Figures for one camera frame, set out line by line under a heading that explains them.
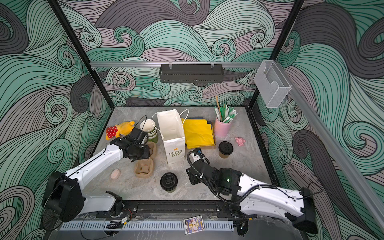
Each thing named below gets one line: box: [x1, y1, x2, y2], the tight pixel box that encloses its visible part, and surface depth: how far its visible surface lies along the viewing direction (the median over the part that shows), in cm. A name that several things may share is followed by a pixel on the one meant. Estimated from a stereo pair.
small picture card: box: [183, 215, 205, 235], surface depth 69 cm
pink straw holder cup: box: [214, 118, 232, 138], surface depth 102 cm
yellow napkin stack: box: [181, 118, 215, 149], surface depth 101 cm
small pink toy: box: [234, 136, 246, 147], surface depth 98 cm
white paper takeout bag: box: [156, 109, 185, 165], surface depth 84 cm
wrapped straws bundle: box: [214, 95, 238, 124], surface depth 94 cm
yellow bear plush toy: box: [105, 121, 136, 141], surface depth 100 cm
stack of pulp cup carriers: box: [134, 142, 157, 179], surface depth 85 cm
